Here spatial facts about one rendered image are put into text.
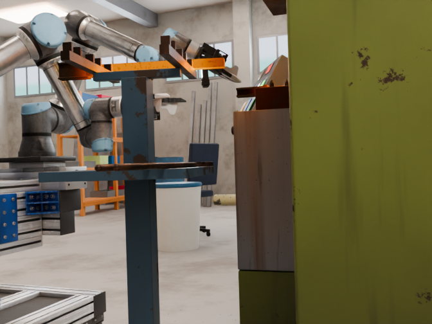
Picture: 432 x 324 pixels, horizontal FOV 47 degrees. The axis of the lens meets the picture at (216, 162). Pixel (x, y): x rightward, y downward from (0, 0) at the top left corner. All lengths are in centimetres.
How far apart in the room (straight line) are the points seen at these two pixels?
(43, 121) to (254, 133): 105
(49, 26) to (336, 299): 122
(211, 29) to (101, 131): 816
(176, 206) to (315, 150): 338
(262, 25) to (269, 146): 819
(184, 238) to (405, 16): 359
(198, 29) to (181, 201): 598
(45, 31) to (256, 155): 81
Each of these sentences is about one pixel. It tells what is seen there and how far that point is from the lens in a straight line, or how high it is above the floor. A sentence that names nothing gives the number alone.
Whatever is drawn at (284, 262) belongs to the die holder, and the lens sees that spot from 141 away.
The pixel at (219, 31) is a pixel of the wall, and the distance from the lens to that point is 979.
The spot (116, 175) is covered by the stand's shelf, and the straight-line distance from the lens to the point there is 100.
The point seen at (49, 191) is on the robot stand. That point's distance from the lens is 206.
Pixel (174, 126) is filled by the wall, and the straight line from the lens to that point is 990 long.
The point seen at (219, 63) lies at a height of 102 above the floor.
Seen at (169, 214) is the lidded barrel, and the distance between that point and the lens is 444.
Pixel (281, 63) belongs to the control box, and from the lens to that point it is 207.
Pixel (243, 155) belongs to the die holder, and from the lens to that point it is 141.
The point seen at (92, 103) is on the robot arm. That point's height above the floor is 99.
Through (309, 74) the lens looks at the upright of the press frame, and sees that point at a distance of 112.
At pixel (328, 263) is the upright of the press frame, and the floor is 55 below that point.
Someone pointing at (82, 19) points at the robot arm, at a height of 135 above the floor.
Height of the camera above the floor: 77
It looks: level
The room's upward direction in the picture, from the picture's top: 2 degrees counter-clockwise
